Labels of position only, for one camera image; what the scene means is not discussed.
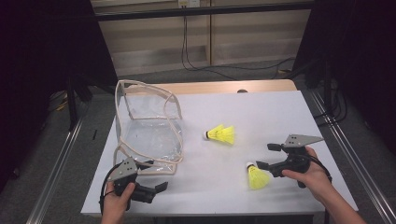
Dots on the yellow shuttlecock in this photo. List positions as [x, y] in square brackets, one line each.
[211, 133]
[230, 137]
[257, 179]

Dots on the aluminium floor rail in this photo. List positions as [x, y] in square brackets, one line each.
[56, 174]
[358, 168]

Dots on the black metal crossbar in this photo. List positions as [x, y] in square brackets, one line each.
[202, 11]

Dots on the person's left hand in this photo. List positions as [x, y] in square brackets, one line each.
[113, 207]

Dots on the black metal stand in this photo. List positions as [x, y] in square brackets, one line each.
[72, 105]

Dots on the wooden table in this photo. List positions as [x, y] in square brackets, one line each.
[218, 87]

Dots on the transparent bag with beige trim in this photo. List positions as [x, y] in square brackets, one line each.
[149, 137]

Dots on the white table sheet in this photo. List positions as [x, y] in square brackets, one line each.
[264, 109]

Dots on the white wall socket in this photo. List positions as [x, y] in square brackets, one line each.
[189, 3]

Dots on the dark curtain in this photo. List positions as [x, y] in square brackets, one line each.
[367, 46]
[31, 62]

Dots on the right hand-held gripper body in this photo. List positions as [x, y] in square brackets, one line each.
[295, 158]

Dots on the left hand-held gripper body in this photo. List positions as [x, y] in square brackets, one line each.
[124, 169]

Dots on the person's right hand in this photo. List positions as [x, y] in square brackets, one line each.
[317, 180]

